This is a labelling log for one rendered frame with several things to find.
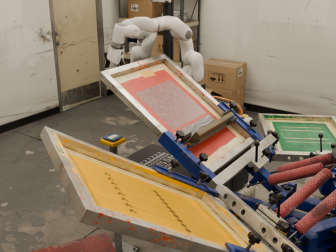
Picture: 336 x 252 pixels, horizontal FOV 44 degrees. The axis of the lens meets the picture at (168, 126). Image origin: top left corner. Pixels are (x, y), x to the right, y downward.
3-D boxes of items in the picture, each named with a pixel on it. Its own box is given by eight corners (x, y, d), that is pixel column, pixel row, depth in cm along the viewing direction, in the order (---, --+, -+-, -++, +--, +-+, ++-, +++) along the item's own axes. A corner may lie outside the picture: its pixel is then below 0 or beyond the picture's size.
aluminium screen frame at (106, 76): (97, 77, 221) (99, 71, 219) (162, 58, 266) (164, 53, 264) (203, 181, 200) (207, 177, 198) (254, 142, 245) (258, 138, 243)
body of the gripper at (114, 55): (128, 46, 246) (124, 64, 252) (115, 40, 250) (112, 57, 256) (119, 48, 240) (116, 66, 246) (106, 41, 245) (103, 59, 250)
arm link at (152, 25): (159, 34, 254) (129, 40, 244) (147, 25, 262) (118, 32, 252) (160, 21, 249) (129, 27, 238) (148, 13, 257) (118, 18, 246)
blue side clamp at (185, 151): (157, 141, 208) (163, 131, 204) (163, 137, 212) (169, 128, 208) (200, 183, 200) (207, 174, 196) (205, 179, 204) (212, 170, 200)
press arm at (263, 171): (244, 168, 216) (249, 162, 213) (249, 164, 220) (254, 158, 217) (269, 192, 211) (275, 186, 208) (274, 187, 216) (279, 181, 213)
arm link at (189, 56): (184, 21, 274) (202, 24, 260) (189, 75, 290) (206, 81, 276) (166, 26, 267) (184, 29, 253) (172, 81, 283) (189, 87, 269)
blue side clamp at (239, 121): (212, 111, 251) (218, 103, 246) (217, 109, 254) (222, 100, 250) (250, 145, 243) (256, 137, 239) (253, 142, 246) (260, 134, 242)
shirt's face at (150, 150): (107, 168, 250) (107, 167, 250) (151, 144, 283) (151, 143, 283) (173, 191, 224) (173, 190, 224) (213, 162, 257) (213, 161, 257)
